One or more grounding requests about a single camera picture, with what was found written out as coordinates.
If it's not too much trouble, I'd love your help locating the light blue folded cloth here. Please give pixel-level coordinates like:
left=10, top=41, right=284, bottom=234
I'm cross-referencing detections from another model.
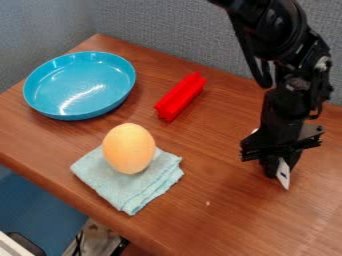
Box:
left=71, top=147, right=185, bottom=216

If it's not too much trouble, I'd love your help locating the white object at corner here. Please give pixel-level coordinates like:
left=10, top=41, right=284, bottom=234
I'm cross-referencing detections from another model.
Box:
left=0, top=231, right=33, bottom=256

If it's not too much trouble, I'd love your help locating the white toothpaste tube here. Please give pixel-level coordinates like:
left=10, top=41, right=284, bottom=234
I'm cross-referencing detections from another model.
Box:
left=277, top=158, right=290, bottom=189

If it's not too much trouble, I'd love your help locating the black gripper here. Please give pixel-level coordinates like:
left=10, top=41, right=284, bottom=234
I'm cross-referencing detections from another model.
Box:
left=241, top=90, right=325, bottom=178

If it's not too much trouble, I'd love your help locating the black cable under table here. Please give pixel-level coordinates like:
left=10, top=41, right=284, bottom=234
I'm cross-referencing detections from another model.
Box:
left=73, top=229, right=87, bottom=256

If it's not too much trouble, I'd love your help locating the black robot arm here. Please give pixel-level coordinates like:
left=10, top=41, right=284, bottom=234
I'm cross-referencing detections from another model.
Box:
left=208, top=0, right=333, bottom=178

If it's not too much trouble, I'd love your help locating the red plastic block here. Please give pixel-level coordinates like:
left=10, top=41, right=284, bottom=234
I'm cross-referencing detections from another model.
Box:
left=154, top=72, right=206, bottom=122

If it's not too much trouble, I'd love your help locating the blue plastic plate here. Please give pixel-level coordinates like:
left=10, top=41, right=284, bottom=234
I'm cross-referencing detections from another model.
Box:
left=23, top=51, right=137, bottom=121

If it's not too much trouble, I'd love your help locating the orange egg-shaped ball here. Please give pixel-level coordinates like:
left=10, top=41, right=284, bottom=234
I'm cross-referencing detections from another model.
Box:
left=102, top=123, right=157, bottom=175

